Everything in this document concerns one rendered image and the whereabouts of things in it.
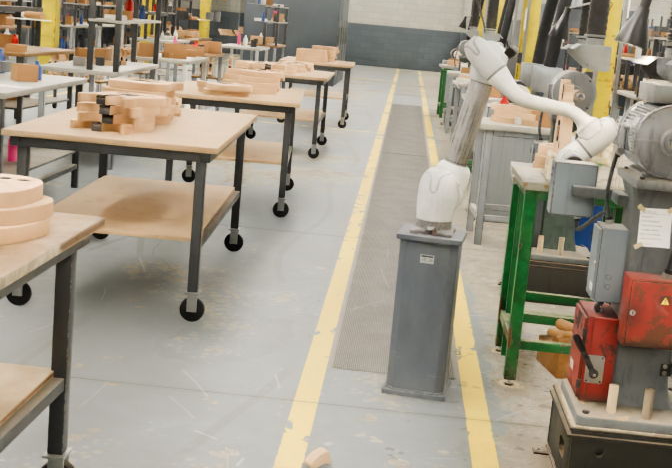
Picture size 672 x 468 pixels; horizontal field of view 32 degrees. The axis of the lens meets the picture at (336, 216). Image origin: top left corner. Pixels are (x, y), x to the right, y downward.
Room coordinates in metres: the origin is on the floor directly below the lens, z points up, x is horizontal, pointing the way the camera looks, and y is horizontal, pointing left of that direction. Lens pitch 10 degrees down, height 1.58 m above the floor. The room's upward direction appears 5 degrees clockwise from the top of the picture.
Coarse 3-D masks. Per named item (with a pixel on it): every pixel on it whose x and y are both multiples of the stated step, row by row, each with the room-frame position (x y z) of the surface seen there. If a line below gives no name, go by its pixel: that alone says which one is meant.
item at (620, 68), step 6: (630, 0) 14.17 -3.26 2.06; (624, 6) 14.26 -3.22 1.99; (624, 12) 14.26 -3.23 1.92; (624, 18) 14.26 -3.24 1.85; (618, 54) 14.26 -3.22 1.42; (618, 60) 14.26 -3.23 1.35; (618, 66) 14.26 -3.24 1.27; (624, 66) 14.23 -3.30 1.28; (618, 72) 14.25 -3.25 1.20; (624, 72) 14.23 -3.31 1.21; (618, 78) 14.25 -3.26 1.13; (612, 102) 14.26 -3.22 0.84; (612, 108) 14.26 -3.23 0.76; (612, 114) 14.25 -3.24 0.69
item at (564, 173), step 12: (552, 168) 4.34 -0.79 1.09; (564, 168) 4.29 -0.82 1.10; (576, 168) 4.28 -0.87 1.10; (588, 168) 4.28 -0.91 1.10; (552, 180) 4.31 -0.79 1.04; (564, 180) 4.29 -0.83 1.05; (576, 180) 4.28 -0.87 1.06; (588, 180) 4.28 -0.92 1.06; (552, 192) 4.29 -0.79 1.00; (564, 192) 4.29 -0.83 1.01; (552, 204) 4.29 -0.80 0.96; (564, 204) 4.29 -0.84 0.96; (576, 204) 4.28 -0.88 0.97; (588, 204) 4.28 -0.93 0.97; (576, 216) 4.29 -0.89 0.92; (588, 216) 4.28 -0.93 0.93; (600, 216) 4.19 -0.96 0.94; (576, 228) 4.32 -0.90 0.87
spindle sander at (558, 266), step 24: (600, 0) 6.77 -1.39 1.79; (600, 24) 6.77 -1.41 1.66; (576, 48) 6.93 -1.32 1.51; (600, 48) 6.62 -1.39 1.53; (576, 72) 6.92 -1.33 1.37; (552, 96) 7.01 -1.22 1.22; (576, 96) 6.63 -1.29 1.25; (552, 120) 6.94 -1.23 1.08; (552, 216) 6.94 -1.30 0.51; (552, 240) 6.93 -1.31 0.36; (552, 264) 6.79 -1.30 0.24; (576, 264) 6.80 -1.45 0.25; (528, 288) 6.80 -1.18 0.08; (552, 288) 6.79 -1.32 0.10; (576, 288) 6.78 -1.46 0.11
